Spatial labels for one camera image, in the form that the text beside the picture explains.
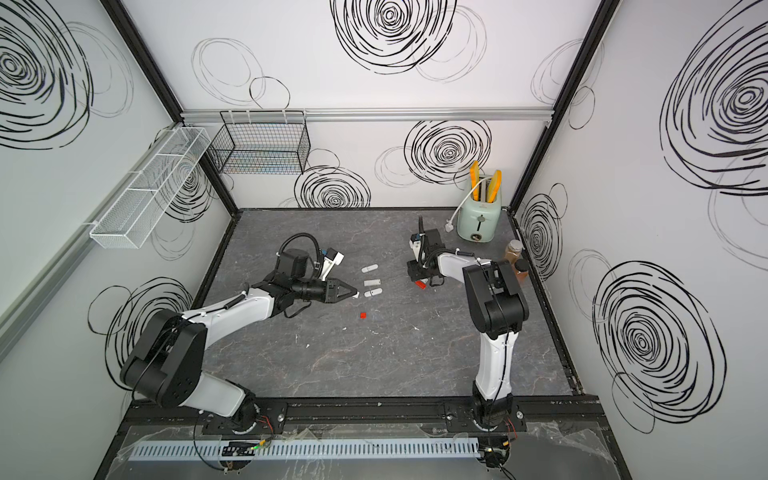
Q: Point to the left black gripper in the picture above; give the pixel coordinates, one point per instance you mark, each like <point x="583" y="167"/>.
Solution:
<point x="330" y="291"/>

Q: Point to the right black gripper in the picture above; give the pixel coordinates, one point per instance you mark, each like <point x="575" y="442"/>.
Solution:
<point x="414" y="270"/>

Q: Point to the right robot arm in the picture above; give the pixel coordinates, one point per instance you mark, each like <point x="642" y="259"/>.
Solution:
<point x="497" y="308"/>

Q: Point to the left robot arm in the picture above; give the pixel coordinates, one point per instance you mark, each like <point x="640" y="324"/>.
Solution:
<point x="166" y="364"/>

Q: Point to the mint green toaster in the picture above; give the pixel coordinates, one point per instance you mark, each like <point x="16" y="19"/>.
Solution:
<point x="479" y="214"/>

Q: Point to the spice jar silver lid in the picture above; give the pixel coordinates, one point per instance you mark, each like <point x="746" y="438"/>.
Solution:
<point x="513" y="251"/>

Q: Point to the spice jar black lid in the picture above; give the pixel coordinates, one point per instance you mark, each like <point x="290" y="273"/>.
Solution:
<point x="522" y="269"/>

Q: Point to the white mesh shelf basket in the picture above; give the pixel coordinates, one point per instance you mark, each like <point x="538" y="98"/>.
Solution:
<point x="134" y="214"/>

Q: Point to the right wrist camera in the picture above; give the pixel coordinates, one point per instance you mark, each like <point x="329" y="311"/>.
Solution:
<point x="415" y="243"/>

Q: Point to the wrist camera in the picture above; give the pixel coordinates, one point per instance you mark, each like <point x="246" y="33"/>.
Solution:
<point x="331" y="258"/>
<point x="415" y="243"/>

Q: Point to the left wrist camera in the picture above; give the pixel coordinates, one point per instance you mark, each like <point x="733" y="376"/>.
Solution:
<point x="331" y="258"/>

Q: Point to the grey slotted cable duct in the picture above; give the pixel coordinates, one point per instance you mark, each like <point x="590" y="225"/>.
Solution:
<point x="304" y="449"/>

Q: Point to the black wire basket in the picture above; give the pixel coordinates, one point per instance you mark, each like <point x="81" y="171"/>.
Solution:
<point x="265" y="142"/>

